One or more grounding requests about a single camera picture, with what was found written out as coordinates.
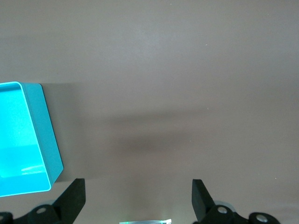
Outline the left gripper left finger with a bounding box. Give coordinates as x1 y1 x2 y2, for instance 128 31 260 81
14 178 86 224

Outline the teal plastic bin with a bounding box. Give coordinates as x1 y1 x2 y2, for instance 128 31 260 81
0 81 64 198

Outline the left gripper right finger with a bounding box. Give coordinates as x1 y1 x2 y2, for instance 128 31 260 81
192 179 281 224

